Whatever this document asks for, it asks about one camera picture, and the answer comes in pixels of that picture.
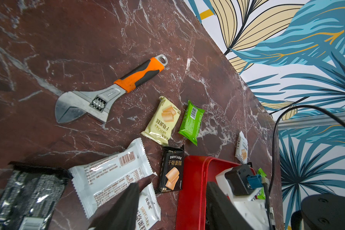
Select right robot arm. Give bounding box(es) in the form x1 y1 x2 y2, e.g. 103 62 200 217
291 194 345 230

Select beige cracker packet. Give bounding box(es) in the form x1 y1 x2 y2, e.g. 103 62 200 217
141 96 181 146

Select small black drycake packet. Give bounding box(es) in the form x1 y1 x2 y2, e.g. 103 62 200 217
157 146 185 194

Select green packet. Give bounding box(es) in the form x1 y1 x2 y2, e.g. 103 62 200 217
256 168 268 200
178 100 205 146

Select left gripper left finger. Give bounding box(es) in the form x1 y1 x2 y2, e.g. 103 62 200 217
89 183 140 230

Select red storage box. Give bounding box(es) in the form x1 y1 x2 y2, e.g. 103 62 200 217
175 156 240 230

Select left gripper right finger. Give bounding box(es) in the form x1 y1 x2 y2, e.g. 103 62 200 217
206 182 252 230

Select white orange snack packet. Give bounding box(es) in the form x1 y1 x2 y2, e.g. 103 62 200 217
235 131 248 164

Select tall black cookie packet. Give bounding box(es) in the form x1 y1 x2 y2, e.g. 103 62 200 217
0 162 72 230

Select white cookie packet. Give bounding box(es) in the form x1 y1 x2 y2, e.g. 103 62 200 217
69 138 153 219

